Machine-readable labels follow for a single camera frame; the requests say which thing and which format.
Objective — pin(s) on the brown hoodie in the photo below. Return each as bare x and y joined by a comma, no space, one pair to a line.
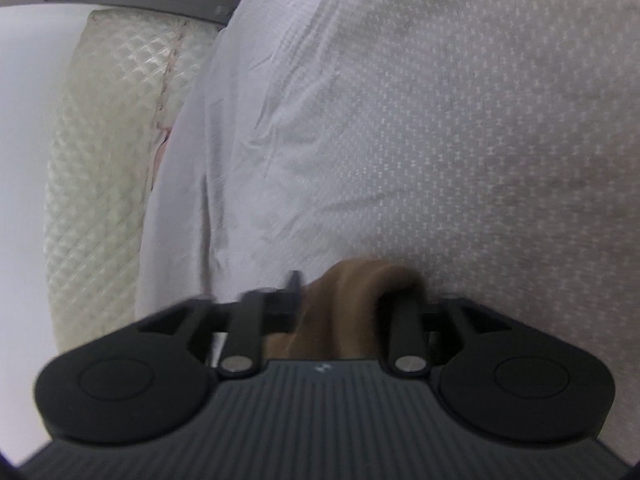
345,310

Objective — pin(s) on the cream quilted headboard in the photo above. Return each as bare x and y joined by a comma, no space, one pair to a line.
105,160

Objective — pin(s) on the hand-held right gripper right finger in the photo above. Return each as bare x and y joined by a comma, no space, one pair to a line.
402,322

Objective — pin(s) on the grey bed duvet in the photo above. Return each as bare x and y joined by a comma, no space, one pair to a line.
400,135

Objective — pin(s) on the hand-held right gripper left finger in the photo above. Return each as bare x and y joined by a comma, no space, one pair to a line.
250,325

